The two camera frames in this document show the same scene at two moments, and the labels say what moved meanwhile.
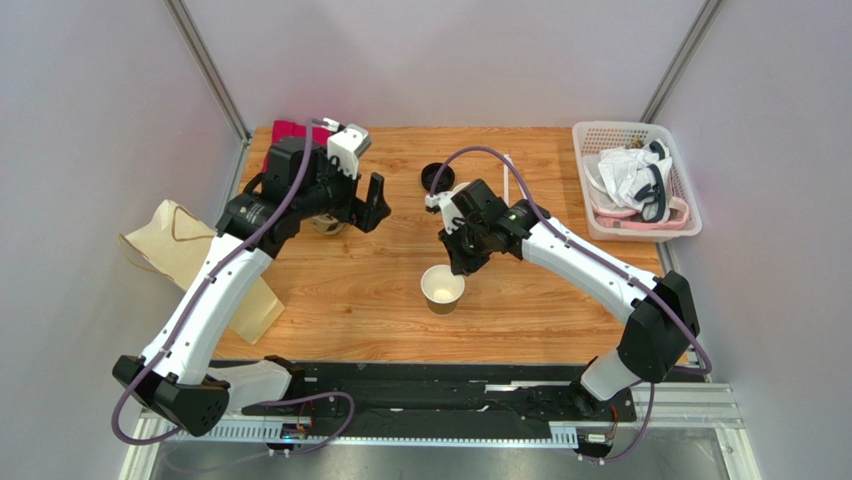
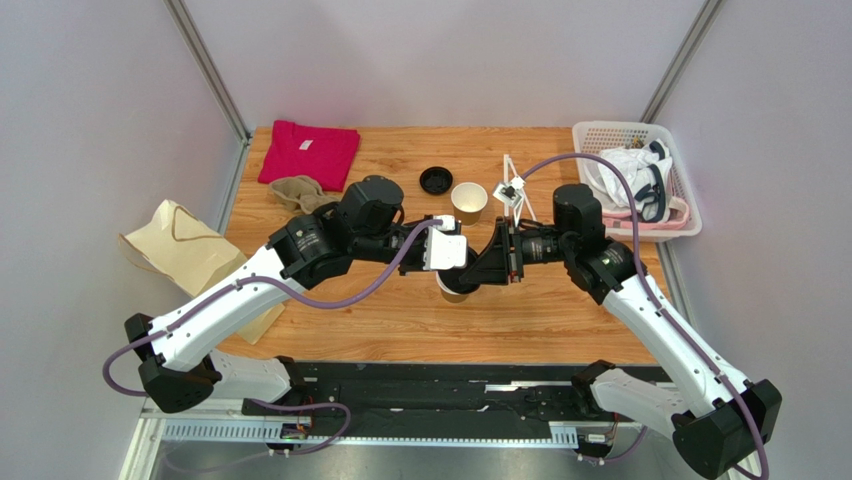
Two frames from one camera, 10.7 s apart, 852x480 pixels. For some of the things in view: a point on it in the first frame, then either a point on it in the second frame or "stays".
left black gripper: (364, 215) -> (417, 266)
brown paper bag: (174, 242) stays
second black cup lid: (445, 180) stays
